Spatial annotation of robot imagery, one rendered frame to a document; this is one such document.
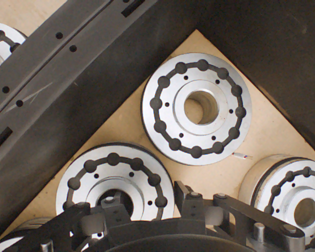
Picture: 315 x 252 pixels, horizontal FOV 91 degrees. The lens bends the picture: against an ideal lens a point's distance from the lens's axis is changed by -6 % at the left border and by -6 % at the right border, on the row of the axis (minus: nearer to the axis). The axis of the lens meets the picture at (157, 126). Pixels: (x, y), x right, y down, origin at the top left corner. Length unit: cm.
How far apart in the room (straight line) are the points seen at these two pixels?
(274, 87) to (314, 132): 7
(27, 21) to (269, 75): 26
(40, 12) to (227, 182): 27
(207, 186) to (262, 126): 9
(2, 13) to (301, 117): 34
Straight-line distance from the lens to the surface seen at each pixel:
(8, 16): 26
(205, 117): 17
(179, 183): 16
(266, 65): 19
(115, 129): 17
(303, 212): 24
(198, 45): 20
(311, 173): 22
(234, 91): 17
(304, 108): 21
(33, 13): 24
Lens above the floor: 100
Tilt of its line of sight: 85 degrees down
